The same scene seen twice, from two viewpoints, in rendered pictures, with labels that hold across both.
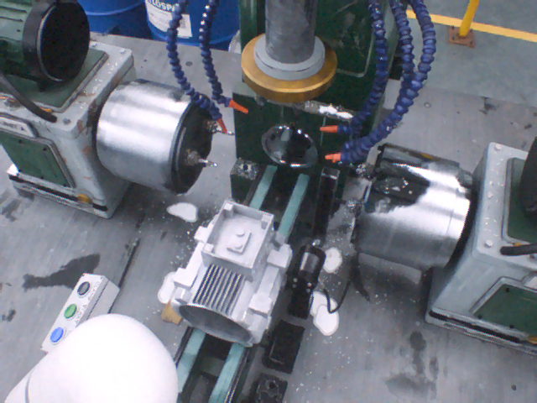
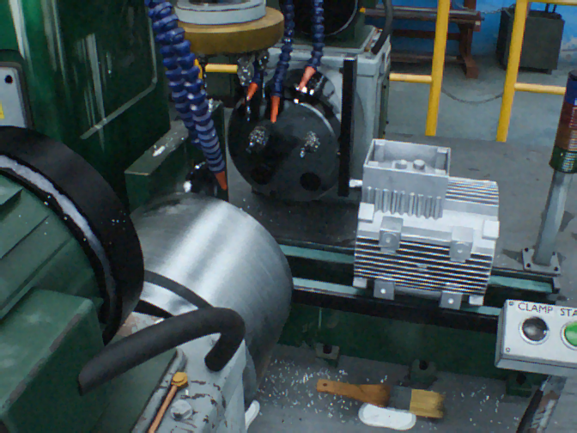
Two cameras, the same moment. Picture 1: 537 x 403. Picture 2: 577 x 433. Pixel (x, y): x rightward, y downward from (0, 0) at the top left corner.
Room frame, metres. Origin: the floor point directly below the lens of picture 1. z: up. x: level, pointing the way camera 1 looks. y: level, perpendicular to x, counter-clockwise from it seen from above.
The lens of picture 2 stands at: (0.68, 0.82, 1.51)
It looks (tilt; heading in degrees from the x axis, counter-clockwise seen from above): 31 degrees down; 266
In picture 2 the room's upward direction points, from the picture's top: straight up
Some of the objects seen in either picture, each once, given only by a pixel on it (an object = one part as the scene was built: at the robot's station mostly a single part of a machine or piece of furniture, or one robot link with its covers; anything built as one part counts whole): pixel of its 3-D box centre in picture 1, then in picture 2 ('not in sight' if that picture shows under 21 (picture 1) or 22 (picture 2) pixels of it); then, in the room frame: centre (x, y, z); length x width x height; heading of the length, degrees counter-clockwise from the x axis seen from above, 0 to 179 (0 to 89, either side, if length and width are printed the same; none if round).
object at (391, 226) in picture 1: (419, 211); (301, 123); (0.58, -0.34, 1.04); 0.41 x 0.25 x 0.25; 72
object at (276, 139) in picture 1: (289, 148); (201, 204); (0.77, -0.05, 1.02); 0.15 x 0.02 x 0.15; 72
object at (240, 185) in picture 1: (246, 180); not in sight; (0.79, 0.06, 0.86); 0.07 x 0.06 x 0.12; 72
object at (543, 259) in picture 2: not in sight; (561, 175); (0.08, -0.13, 1.01); 0.08 x 0.08 x 0.42; 72
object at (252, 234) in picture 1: (238, 242); (406, 178); (0.46, 0.06, 1.11); 0.12 x 0.11 x 0.07; 161
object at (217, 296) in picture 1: (233, 280); (426, 234); (0.42, 0.07, 1.01); 0.20 x 0.19 x 0.19; 161
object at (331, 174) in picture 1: (322, 211); (348, 128); (0.52, -0.11, 1.12); 0.04 x 0.03 x 0.26; 162
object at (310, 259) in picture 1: (341, 226); not in sight; (0.61, -0.18, 0.92); 0.45 x 0.13 x 0.24; 162
